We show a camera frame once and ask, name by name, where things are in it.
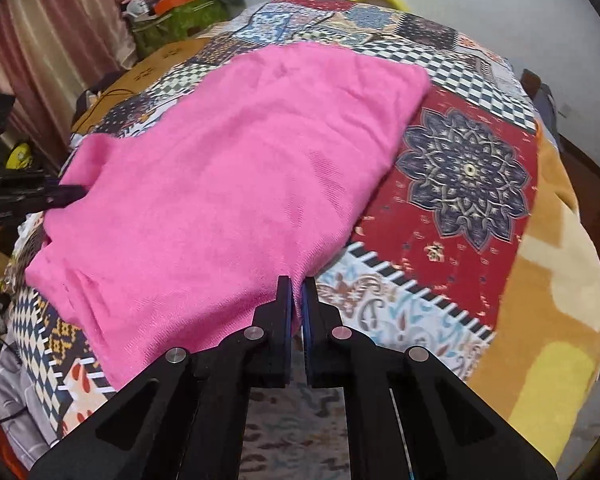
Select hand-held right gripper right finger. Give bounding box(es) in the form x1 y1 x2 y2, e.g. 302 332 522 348
300 277 557 480

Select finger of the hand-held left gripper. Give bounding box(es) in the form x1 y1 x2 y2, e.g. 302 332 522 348
42 184 87 209

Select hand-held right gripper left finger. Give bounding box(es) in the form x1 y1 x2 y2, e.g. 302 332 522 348
30 275 294 480

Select pink button shirt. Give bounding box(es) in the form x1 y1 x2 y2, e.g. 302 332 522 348
24 41 435 392

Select yellow black round tool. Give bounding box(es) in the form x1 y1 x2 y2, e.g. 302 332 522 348
4 141 34 172

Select mustard flower pattern blanket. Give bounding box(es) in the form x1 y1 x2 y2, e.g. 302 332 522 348
71 36 217 132

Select striped pink beige curtain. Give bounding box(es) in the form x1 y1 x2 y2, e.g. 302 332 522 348
0 0 140 163

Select green patterned storage basket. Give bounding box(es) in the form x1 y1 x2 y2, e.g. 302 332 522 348
129 0 232 59

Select grey patterned bed sheet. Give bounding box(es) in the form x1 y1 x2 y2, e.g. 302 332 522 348
0 342 62 468

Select colourful patchwork quilt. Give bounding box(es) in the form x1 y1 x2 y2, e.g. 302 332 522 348
4 0 540 480

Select orange flat box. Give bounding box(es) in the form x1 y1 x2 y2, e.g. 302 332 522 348
151 0 202 17

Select grey fabric bag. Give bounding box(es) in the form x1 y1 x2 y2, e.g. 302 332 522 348
534 81 562 137

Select black cable on bed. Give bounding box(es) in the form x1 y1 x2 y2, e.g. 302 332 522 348
86 86 147 112

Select wooden bed post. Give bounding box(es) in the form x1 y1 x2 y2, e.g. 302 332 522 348
521 69 542 97

